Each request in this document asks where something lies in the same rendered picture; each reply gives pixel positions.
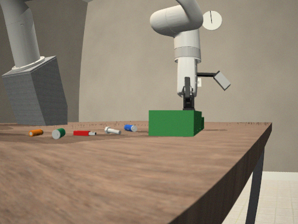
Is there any blue battery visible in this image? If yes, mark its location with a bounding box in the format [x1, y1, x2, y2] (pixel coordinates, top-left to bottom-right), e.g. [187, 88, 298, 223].
[124, 125, 138, 132]

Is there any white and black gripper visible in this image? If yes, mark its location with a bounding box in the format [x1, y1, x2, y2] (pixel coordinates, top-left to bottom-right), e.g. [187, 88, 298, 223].
[175, 56, 201, 110]

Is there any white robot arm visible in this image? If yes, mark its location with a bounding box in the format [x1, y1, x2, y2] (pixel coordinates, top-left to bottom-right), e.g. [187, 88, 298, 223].
[0, 0, 231, 91]

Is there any red usb stick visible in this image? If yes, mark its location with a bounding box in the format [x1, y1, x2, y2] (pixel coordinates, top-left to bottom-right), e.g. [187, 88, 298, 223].
[73, 131, 96, 136]

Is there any green aa battery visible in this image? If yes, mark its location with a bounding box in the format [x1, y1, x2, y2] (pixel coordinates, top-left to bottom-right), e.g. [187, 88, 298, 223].
[52, 128, 65, 139]

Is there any green bin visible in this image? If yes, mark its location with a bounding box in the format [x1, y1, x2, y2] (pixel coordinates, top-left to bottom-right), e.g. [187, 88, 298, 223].
[148, 110, 204, 137]

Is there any orange battery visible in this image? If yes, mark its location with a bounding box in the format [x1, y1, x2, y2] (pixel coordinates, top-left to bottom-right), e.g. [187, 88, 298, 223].
[28, 129, 44, 137]

